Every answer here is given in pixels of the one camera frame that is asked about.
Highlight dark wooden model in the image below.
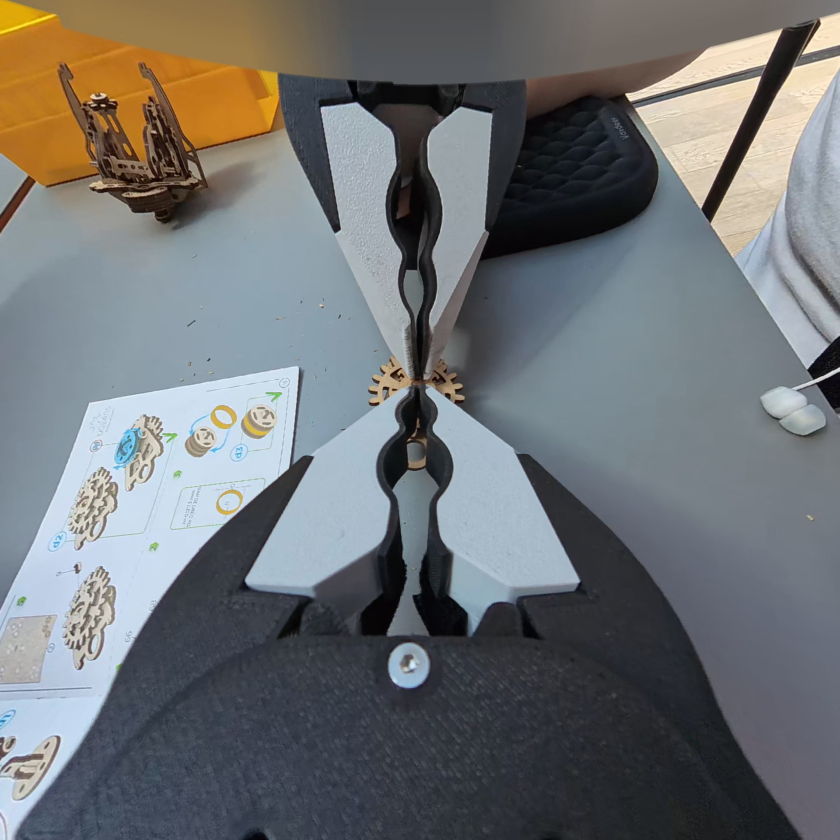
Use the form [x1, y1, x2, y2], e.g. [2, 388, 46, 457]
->
[58, 62, 209, 224]

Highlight person in grey clothing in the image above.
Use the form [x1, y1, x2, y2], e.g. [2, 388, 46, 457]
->
[735, 66, 840, 414]

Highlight black strap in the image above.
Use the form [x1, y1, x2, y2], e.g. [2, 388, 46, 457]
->
[806, 341, 840, 414]

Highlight black metal pole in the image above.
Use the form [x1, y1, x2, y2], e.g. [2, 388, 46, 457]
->
[701, 20, 821, 223]

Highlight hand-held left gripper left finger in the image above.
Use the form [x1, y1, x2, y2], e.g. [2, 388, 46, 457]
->
[244, 387, 421, 636]

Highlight black quilted cushion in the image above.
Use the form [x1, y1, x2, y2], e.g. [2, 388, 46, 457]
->
[482, 95, 659, 260]

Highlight white earphones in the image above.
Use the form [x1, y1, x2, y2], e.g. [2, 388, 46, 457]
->
[760, 371, 840, 437]

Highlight wooden gear assembly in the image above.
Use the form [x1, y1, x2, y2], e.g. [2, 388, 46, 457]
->
[367, 356, 466, 472]

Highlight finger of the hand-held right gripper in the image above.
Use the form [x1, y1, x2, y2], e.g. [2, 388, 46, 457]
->
[318, 101, 421, 382]
[416, 105, 494, 382]

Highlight yellow box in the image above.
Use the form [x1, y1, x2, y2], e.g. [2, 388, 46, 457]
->
[0, 13, 282, 188]

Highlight printed instruction booklet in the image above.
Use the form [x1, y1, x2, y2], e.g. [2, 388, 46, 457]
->
[0, 366, 301, 840]

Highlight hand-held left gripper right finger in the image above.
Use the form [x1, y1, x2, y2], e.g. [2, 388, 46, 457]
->
[420, 386, 581, 637]

